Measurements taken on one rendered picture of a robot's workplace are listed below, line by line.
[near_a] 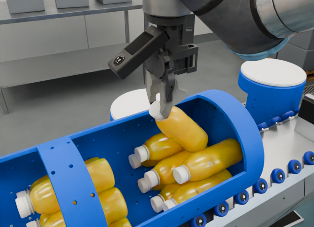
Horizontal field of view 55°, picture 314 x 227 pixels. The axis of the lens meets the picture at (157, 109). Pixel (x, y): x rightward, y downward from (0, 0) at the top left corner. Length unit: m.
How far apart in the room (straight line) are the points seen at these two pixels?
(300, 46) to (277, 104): 2.39
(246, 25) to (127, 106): 0.74
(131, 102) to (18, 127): 2.02
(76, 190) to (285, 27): 0.41
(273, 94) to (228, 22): 0.94
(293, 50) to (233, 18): 3.38
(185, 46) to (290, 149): 0.68
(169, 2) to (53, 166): 0.35
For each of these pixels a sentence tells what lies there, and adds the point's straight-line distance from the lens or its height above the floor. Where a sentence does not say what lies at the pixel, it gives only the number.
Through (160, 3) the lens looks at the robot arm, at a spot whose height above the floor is 1.49.
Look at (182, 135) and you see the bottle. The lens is 0.68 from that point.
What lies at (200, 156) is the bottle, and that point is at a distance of 0.73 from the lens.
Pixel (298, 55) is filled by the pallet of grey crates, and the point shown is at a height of 0.32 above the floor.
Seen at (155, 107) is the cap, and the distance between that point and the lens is 0.64.
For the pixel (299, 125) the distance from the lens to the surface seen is 1.24.
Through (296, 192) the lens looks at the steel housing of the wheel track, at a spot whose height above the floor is 0.87.
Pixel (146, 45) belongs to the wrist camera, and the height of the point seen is 1.42.
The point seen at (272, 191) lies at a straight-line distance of 0.99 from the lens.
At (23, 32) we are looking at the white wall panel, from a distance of 3.87.
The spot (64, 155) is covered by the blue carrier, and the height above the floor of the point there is 1.23.
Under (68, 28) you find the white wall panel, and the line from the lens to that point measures 3.92.
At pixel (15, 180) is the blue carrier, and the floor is 1.09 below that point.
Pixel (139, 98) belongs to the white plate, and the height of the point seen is 1.04.
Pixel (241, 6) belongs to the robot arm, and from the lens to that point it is 0.42.
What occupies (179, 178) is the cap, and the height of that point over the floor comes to 1.10.
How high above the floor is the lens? 1.61
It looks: 32 degrees down
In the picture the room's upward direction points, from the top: straight up
